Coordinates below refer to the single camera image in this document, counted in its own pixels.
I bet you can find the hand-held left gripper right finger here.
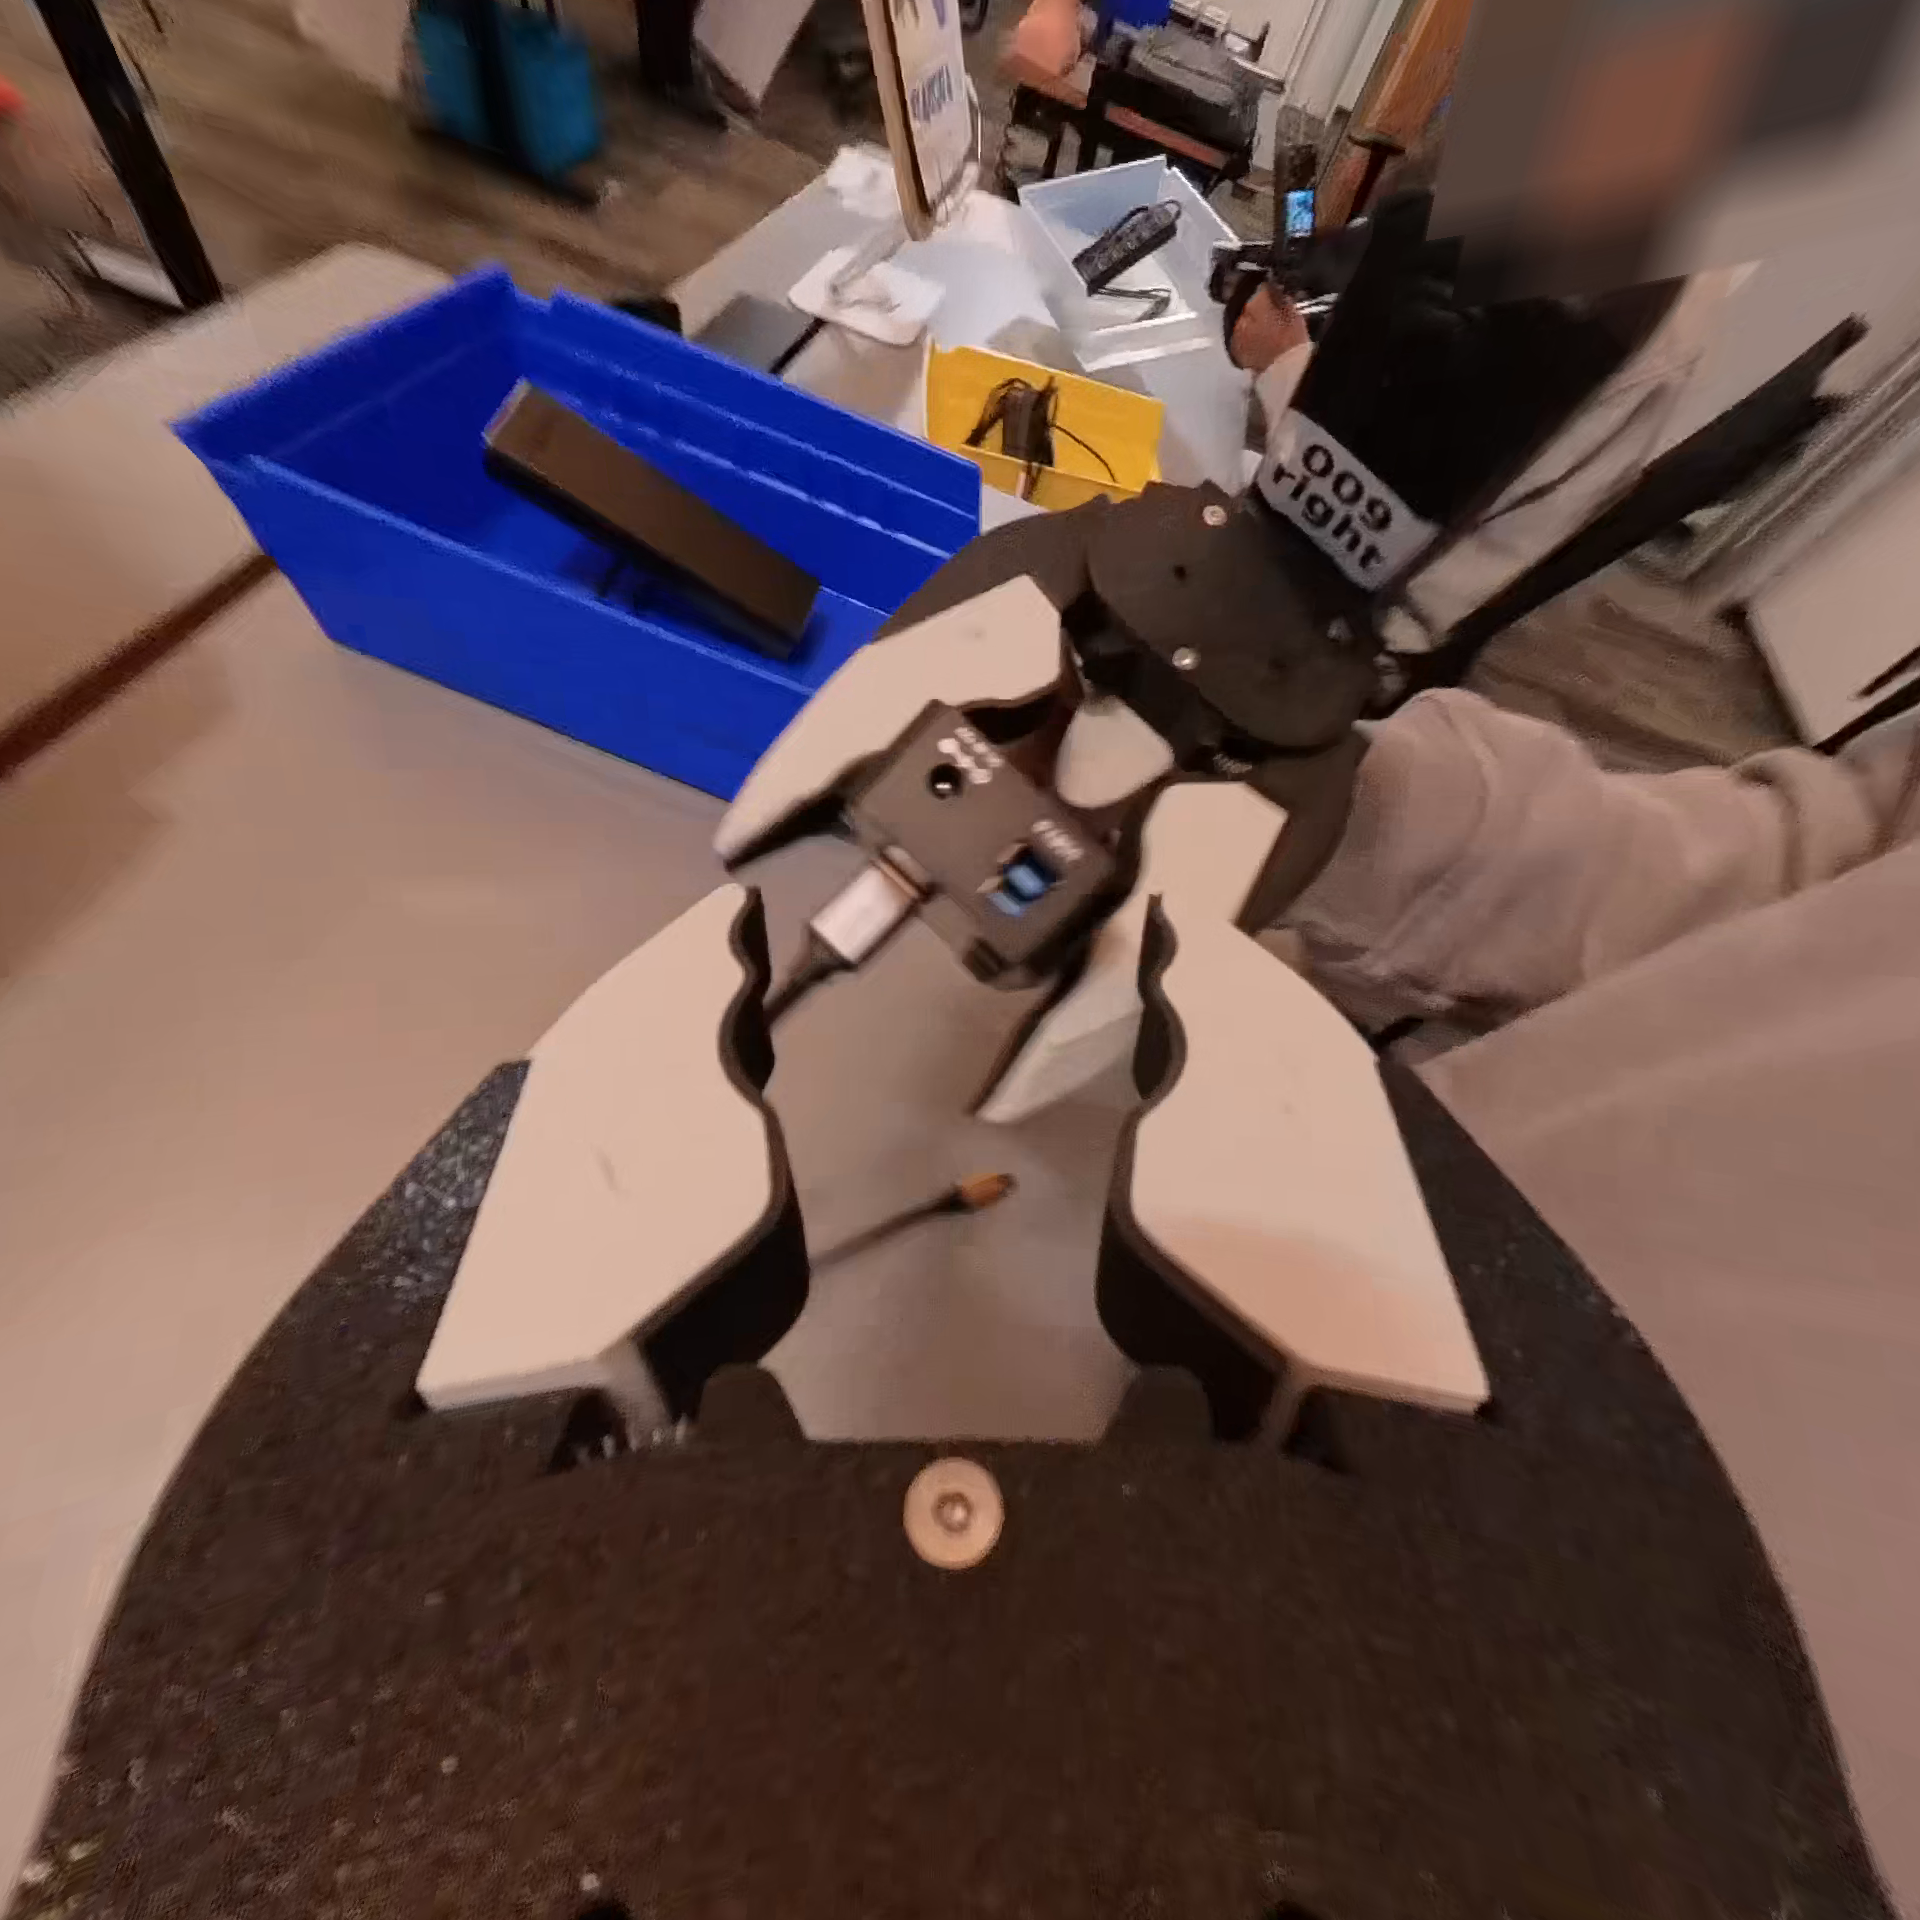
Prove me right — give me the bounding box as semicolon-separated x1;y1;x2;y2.
1096;894;1496;1444

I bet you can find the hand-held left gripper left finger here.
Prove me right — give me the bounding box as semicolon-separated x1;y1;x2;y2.
411;881;819;1432

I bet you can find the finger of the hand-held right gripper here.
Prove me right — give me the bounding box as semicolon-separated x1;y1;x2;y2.
712;573;1070;873
971;694;1286;1127

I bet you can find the black usb hub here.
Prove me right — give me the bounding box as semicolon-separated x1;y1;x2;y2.
839;711;1125;991

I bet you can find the black usb cable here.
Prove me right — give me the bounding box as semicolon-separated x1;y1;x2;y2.
766;861;1022;1269

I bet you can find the person's right forearm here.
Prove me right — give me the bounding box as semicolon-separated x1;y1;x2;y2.
1277;688;1920;1038

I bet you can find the person's right hand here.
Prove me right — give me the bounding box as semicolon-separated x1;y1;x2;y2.
1233;286;1319;377

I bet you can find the yellow plastic bin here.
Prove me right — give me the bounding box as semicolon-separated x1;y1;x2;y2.
927;343;1169;519

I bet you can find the slim black hub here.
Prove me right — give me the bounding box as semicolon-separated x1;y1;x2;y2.
480;377;825;663

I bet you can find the black power strip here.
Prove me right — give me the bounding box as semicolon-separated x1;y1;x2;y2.
1072;201;1187;294

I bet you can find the white stand base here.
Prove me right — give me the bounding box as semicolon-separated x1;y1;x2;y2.
787;240;946;349

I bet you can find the clear plastic bin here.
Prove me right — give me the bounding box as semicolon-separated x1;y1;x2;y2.
1017;157;1255;368

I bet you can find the blue plastic bin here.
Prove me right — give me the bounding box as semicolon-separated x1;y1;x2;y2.
173;262;986;804

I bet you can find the black metal cart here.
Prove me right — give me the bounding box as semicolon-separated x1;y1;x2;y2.
1006;29;1262;190

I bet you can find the wooden sign board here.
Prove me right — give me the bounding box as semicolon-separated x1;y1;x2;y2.
863;0;986;242

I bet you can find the teal bag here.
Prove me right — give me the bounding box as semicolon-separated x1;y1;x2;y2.
407;0;602;182

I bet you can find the black coiled cable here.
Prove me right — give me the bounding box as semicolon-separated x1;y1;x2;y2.
967;375;1150;496

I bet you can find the black metal post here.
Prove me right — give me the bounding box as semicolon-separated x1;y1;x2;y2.
30;0;227;308

